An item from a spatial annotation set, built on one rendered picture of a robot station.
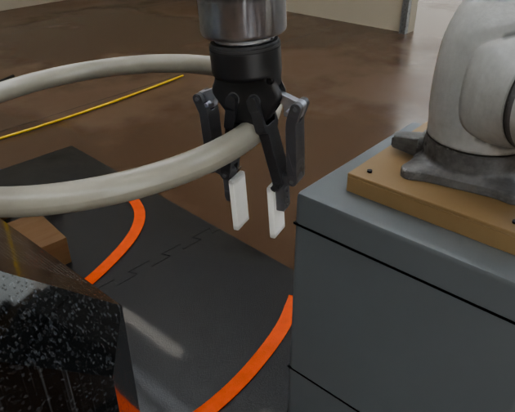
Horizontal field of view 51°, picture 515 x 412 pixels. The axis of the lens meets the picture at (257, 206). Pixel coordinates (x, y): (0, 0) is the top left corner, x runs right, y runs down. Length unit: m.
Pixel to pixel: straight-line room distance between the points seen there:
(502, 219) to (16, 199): 0.61
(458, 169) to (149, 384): 1.09
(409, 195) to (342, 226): 0.11
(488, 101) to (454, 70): 0.07
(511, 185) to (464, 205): 0.08
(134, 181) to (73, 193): 0.06
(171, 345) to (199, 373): 0.14
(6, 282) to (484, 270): 0.63
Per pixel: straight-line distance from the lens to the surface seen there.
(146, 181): 0.53
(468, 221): 0.81
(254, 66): 0.56
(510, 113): 0.76
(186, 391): 1.60
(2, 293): 0.80
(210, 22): 0.56
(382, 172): 0.89
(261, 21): 0.55
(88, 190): 0.53
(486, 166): 0.86
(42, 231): 2.13
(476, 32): 0.80
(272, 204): 0.64
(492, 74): 0.78
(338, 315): 0.96
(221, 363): 1.66
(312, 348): 1.05
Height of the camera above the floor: 1.24
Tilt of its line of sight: 31 degrees down
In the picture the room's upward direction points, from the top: straight up
